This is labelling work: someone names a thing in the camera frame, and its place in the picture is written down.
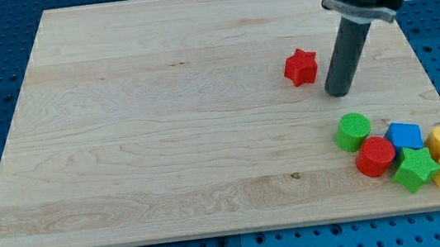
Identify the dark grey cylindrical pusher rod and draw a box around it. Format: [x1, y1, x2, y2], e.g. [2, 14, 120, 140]
[324, 17, 371, 97]

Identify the red star block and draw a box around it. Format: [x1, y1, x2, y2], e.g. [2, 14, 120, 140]
[284, 48, 318, 87]

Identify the green star block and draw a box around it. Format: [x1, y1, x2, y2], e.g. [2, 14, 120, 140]
[392, 147, 440, 194]

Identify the green cylinder block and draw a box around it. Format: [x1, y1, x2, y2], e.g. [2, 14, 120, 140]
[334, 112, 371, 153]

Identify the blue cube block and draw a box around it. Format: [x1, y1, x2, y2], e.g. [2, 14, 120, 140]
[384, 122, 423, 154]

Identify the red cylinder block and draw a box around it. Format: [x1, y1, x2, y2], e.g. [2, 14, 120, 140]
[355, 136, 395, 178]

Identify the light wooden board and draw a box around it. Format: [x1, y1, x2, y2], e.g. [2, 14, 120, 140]
[0, 0, 440, 247]

